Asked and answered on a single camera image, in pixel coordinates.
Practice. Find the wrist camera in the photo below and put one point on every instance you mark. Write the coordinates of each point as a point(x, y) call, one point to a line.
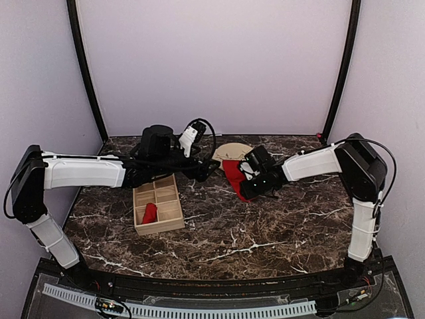
point(191, 135)
point(256, 162)

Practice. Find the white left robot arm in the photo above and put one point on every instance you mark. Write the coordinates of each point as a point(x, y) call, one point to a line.
point(39, 171)

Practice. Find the black left frame post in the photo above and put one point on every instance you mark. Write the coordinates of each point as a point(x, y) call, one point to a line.
point(84, 69)

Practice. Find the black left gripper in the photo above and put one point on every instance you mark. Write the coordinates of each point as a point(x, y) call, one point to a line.
point(202, 174)

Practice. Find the wooden compartment tray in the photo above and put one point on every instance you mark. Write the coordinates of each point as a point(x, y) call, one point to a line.
point(164, 193)

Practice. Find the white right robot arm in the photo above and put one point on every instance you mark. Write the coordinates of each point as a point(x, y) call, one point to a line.
point(362, 172)

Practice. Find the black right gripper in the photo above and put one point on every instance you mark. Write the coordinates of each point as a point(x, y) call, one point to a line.
point(248, 191)

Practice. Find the black right frame post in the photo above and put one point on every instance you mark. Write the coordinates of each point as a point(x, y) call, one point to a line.
point(343, 70)

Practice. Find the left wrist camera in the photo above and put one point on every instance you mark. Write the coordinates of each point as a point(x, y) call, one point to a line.
point(191, 135)

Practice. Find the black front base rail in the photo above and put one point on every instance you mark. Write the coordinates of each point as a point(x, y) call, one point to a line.
point(132, 286)

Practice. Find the black frame post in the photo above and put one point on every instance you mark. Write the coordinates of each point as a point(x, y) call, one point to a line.
point(84, 69)
point(343, 70)

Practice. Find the round beige woven mat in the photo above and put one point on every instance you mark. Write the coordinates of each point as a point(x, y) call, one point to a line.
point(231, 151)

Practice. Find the red santa sock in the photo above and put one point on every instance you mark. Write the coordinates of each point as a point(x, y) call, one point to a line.
point(150, 214)

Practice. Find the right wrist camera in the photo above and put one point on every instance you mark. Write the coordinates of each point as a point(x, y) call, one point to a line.
point(256, 162)

